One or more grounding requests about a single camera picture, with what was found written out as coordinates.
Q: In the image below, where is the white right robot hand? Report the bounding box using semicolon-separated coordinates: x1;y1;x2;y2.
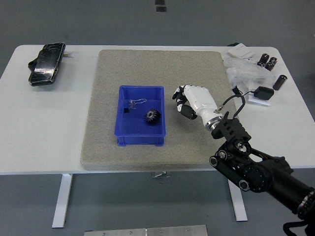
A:
171;84;223;125

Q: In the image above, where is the large black bevel gear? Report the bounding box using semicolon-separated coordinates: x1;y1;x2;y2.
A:
143;108;162;126

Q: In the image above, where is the white flat box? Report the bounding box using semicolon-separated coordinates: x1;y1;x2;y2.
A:
227;43;254;59

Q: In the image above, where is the blue plastic box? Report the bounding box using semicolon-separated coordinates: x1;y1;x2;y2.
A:
114;85;166;148

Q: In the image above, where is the grey-brown felt mat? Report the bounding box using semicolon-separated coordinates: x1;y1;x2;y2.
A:
80;50;251;171

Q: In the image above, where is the clear bubble wrap bag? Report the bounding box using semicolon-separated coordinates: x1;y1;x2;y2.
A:
225;58;276;89

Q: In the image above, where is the white flat card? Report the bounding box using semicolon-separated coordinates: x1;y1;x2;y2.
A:
247;94;271;107

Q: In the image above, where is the black power adapter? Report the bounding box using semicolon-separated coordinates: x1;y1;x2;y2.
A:
253;86;275;101

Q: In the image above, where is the white table leg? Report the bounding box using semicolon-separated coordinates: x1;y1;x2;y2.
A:
225;170;248;222
52;173;74;229

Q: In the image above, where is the silver metal plate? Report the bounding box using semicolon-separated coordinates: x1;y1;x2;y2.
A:
84;224;208;236

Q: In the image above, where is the black wrapped device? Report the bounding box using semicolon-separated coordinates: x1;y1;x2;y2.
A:
27;42;66;87

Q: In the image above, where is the black adapter cord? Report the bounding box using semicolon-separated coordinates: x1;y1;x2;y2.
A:
231;85;256;98

